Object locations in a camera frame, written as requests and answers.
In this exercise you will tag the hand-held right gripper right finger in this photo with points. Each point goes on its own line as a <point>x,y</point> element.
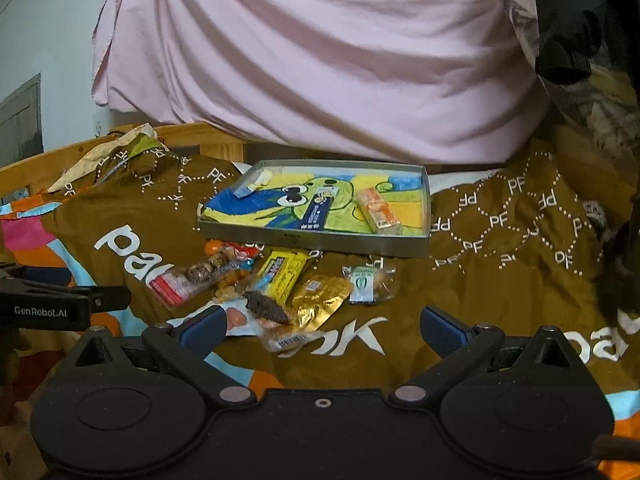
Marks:
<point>442,327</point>

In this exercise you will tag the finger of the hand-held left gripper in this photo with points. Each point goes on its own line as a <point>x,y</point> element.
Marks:
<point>112,297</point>

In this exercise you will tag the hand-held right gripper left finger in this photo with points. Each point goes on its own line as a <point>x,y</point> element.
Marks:
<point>200,327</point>

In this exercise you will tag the red clear nugget packet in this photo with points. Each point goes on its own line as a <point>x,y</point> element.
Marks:
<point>192,275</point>

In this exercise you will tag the green label pastry packet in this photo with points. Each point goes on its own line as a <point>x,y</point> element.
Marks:
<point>372,280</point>

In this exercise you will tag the yellow snack bar packet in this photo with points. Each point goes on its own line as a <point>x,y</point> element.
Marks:
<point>282,272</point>

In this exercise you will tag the gold foil packet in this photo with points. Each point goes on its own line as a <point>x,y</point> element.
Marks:
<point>320,300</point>

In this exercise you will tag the grey metal tray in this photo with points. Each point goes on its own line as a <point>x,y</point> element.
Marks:
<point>350,245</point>

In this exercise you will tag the orange ball snack packet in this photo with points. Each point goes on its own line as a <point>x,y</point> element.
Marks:
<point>229,280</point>

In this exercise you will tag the dark brown snack packet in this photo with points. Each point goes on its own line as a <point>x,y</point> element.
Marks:
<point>267,310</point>

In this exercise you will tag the brown printed blanket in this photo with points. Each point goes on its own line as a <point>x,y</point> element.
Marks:
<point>500,270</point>

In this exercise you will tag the crumpled cream cloth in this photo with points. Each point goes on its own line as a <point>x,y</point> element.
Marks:
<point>100,155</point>

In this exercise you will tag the crumpled white paper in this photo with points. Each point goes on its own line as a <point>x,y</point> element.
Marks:
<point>261,180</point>

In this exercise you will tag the blue stick packet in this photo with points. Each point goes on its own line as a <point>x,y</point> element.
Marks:
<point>315,215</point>

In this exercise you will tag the dark cloth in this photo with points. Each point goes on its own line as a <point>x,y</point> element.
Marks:
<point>620,270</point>

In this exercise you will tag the pink cloth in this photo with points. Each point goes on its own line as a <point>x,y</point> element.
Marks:
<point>325,60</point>

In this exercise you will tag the floral cloth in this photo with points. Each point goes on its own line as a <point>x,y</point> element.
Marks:
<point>515,10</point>

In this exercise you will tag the black garment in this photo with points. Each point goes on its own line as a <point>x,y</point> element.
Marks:
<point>565,20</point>

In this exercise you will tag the grey wall frame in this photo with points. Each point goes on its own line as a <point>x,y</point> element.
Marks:
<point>20,120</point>

